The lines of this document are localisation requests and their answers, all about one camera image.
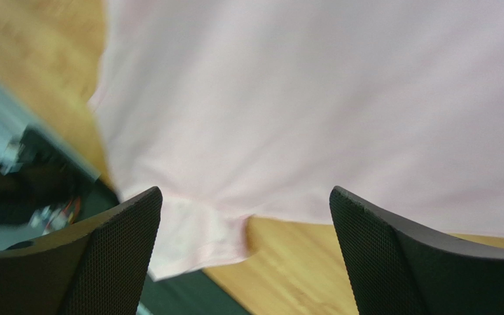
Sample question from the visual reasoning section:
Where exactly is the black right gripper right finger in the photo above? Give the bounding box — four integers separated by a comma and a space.
329, 186, 504, 314

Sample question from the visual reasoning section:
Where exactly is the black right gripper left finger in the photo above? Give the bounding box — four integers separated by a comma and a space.
0, 187, 163, 314

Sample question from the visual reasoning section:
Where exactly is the pink t-shirt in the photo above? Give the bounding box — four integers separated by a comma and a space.
90, 1, 504, 281

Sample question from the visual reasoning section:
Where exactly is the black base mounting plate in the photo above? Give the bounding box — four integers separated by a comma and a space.
68, 180, 248, 314

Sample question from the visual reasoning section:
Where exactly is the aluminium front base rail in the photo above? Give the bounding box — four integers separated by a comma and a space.
0, 87, 100, 180

